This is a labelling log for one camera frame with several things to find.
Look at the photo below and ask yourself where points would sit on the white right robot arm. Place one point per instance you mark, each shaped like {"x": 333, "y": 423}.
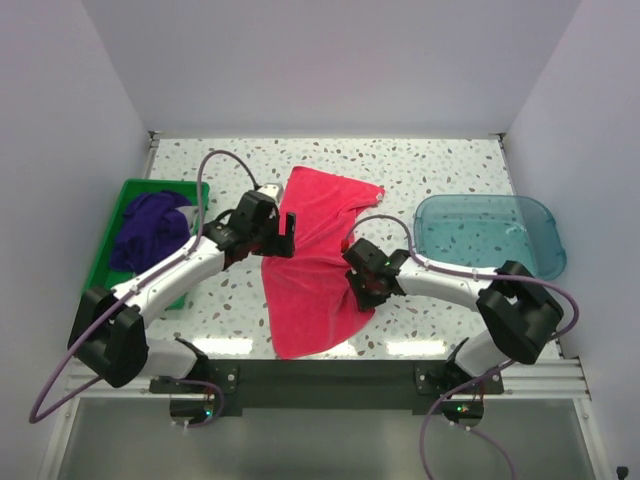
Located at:
{"x": 519, "y": 313}

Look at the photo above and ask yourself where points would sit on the green plastic bin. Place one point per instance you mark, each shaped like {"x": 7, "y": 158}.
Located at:
{"x": 100, "y": 273}

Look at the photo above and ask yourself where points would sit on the purple towel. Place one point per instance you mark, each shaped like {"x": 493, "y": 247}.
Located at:
{"x": 152, "y": 230}

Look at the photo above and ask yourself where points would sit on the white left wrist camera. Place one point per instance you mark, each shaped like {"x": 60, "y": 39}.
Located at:
{"x": 272, "y": 190}

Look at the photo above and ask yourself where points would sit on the aluminium frame rail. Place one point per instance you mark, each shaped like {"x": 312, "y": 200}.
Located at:
{"x": 559, "y": 379}

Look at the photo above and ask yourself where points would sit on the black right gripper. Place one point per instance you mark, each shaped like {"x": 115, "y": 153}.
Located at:
{"x": 364, "y": 302}

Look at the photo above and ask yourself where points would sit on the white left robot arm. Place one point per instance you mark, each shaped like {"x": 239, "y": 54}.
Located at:
{"x": 109, "y": 331}

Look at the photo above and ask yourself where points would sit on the teal transparent plastic tray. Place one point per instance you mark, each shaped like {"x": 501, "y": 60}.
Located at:
{"x": 482, "y": 230}

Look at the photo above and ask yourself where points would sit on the grey white towel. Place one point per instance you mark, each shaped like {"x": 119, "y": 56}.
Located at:
{"x": 194, "y": 218}

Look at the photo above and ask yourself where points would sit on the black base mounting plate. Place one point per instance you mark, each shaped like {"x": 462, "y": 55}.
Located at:
{"x": 238, "y": 385}

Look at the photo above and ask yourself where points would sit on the pink towel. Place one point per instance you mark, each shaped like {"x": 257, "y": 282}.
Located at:
{"x": 310, "y": 303}

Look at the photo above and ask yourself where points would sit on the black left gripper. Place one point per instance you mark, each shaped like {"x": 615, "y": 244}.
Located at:
{"x": 282, "y": 245}

